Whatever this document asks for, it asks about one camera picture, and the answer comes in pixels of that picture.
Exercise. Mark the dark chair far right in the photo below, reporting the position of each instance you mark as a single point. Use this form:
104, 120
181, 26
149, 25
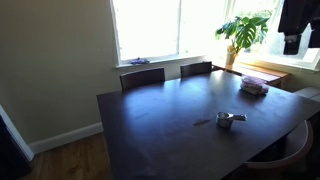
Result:
195, 68

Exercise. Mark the dark wooden dining table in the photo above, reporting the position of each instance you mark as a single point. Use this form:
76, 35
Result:
168, 131

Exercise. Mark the plastic bag of food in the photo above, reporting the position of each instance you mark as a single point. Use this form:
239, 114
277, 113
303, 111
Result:
254, 85

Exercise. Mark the dark chair far left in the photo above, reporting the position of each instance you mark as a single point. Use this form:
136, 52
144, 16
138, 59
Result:
141, 78

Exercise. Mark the large steel measuring cup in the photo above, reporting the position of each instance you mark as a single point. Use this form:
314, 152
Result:
225, 120

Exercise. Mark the yellow plant pot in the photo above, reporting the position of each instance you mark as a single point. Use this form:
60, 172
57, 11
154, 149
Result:
231, 55

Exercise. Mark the dark chair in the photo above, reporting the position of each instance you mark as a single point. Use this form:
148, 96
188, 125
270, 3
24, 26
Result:
141, 78
195, 68

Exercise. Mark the green monstera plant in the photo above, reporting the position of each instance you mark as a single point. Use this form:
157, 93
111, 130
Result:
242, 32

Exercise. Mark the purple item on windowsill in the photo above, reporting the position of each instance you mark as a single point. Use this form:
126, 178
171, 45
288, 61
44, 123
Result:
139, 61

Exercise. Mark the rounded wooden chair near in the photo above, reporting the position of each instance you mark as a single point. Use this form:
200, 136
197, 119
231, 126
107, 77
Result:
297, 145

